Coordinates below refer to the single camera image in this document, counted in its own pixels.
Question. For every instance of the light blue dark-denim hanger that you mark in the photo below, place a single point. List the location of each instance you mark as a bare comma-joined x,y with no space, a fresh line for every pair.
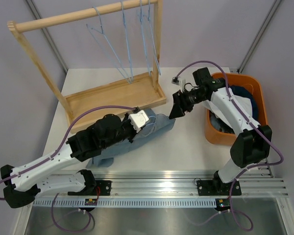
127,41

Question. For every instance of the light blue jacket hanger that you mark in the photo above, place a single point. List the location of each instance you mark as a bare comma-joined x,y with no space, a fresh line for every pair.
152,126

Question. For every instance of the left aluminium corner post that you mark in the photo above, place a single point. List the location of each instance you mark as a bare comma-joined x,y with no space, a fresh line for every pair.
48,38

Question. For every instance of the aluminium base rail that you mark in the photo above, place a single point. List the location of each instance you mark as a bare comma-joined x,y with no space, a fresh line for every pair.
167,193

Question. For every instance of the light denim jacket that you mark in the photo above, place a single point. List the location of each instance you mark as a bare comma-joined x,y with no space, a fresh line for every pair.
108,155

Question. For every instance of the light blue grey-skirt hanger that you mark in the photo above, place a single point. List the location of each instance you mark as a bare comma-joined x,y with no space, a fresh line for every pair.
152,37

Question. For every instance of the wooden clothes rack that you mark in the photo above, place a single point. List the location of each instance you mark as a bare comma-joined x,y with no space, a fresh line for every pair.
90,93

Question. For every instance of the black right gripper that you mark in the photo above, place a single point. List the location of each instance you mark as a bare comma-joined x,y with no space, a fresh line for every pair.
179,98

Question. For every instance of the light blue shirt hanger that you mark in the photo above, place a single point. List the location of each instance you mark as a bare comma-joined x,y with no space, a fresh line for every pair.
101,39

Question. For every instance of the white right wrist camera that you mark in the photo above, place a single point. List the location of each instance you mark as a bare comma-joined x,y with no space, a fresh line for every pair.
180,82

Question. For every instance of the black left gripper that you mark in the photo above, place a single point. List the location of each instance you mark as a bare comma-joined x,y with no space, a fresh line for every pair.
134,133

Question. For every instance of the light blue skirt hanger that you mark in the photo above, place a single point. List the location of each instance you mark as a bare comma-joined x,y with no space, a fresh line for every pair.
140,15

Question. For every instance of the orange plastic basket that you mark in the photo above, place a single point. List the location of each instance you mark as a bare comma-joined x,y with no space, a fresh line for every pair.
213,135

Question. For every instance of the white shirt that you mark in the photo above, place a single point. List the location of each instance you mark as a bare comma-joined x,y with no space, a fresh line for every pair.
229,107

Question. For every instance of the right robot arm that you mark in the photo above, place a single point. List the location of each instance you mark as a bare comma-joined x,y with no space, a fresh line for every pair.
251,145

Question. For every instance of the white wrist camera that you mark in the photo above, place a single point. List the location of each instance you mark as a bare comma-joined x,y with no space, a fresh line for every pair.
138,119
180,82

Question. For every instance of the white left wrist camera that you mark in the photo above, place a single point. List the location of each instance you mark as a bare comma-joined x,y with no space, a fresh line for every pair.
138,119

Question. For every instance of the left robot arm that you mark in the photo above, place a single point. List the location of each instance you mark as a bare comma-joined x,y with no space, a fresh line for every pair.
26,183

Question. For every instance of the dark blue denim garment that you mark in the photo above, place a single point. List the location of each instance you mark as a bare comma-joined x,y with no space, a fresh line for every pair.
220,123

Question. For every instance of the aluminium corner post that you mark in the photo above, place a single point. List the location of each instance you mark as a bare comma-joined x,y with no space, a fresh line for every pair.
48,38
260,33

